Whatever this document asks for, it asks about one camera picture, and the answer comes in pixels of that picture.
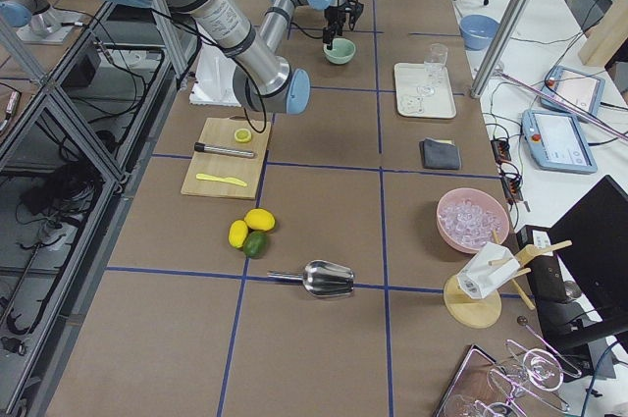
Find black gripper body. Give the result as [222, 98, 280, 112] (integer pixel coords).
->
[326, 0, 364, 32]

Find green bowl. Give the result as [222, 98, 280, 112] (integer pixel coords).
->
[323, 37, 356, 65]

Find blue bowl with fork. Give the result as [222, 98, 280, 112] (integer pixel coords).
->
[459, 15, 499, 51]

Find pink bowl with ice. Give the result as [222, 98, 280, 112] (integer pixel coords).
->
[436, 187, 510, 253]

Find steel ice scoop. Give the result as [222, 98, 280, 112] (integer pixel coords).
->
[267, 260, 355, 298]

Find cream bear tray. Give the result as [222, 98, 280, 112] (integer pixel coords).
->
[393, 63, 456, 120]

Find clear glass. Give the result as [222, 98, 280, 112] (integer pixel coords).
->
[417, 43, 448, 97]

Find half lemon slice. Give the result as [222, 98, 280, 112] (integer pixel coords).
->
[234, 128, 253, 143]

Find wooden cutting board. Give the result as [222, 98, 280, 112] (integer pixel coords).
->
[181, 117, 272, 199]

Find grey yellow cloth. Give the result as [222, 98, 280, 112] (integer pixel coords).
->
[419, 138, 461, 170]

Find steel muddler black cap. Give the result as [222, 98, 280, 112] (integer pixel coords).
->
[193, 141, 256, 159]

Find yellow plastic knife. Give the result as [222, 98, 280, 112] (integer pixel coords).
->
[195, 173, 248, 187]

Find yellow lemon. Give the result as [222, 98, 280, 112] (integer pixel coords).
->
[243, 208, 276, 232]

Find yellow mango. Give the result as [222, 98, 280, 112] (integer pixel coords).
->
[228, 220, 249, 249]

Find green avocado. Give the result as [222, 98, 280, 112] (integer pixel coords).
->
[242, 231, 269, 258]

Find teach pendant tablet near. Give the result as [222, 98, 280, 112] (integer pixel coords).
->
[521, 110, 598, 174]

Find teach pendant tablet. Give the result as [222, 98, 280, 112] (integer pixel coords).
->
[521, 110, 598, 174]
[542, 66, 605, 116]

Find teach pendant tablet far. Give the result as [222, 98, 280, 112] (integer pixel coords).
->
[542, 66, 605, 116]

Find wooden stand with bag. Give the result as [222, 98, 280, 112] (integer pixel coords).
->
[444, 240, 572, 329]

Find black monitor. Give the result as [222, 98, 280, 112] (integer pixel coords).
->
[529, 175, 627, 351]

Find wine glasses on tray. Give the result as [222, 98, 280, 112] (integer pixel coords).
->
[433, 339, 583, 416]

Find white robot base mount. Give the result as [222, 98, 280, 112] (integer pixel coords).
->
[189, 45, 240, 107]

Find aluminium frame post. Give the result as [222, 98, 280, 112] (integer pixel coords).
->
[470, 0, 529, 99]

